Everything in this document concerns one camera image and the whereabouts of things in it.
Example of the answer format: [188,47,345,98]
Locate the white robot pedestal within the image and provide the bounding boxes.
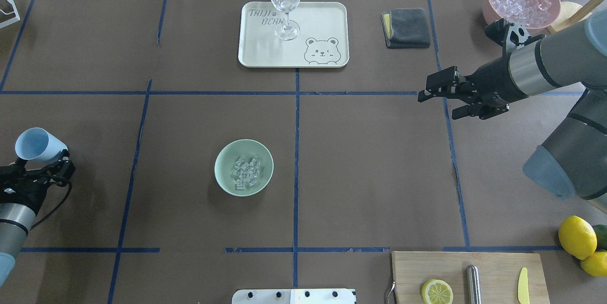
[231,288,357,304]

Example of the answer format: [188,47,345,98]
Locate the green lime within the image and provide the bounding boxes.
[592,224,607,251]

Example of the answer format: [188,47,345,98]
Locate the half lemon slice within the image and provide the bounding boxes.
[420,279,454,304]

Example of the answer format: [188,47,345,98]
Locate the metal handled knife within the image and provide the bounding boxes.
[466,265,482,304]

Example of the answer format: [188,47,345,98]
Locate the yellow plastic knife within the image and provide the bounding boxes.
[517,267,530,304]

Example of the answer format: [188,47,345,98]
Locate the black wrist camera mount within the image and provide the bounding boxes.
[484,18,546,57]

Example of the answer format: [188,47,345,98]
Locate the light blue plastic cup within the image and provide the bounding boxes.
[14,127,68,164]

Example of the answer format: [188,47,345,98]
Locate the wooden cutting board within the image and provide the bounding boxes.
[392,251,550,304]

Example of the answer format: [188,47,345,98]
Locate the ice cubes in bowl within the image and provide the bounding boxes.
[230,157,262,191]

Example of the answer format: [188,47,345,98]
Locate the green ceramic bowl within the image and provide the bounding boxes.
[214,139,275,197]

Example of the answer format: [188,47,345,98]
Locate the white wire cup rack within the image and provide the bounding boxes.
[0,0,21,28]

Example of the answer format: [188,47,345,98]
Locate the wooden stand with carton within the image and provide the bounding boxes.
[548,0,605,34]

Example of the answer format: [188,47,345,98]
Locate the yellow lemon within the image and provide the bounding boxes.
[579,251,607,277]
[558,215,598,260]

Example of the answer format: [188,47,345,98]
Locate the pink bowl of ice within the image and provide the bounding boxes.
[483,0,561,33]

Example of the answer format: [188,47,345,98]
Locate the cream bear tray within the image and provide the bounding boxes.
[238,1,349,68]

